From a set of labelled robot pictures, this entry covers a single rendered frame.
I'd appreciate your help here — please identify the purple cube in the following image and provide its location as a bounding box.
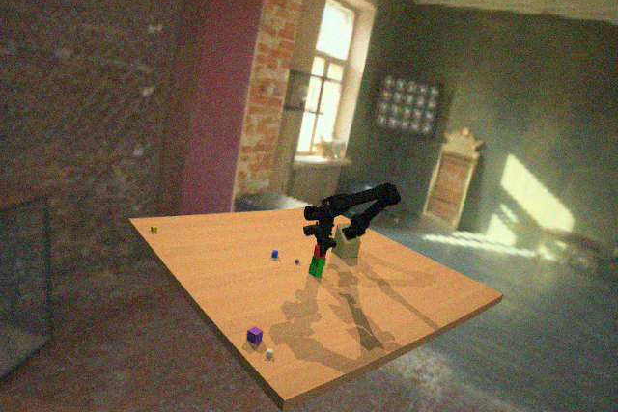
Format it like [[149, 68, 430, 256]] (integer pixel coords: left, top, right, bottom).
[[246, 326, 264, 344]]

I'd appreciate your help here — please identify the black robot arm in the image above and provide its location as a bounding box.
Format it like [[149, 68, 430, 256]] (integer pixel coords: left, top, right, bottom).
[[303, 183, 401, 241]]

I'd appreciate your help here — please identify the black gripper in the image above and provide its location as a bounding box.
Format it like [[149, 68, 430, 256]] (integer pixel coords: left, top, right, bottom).
[[314, 220, 337, 257]]

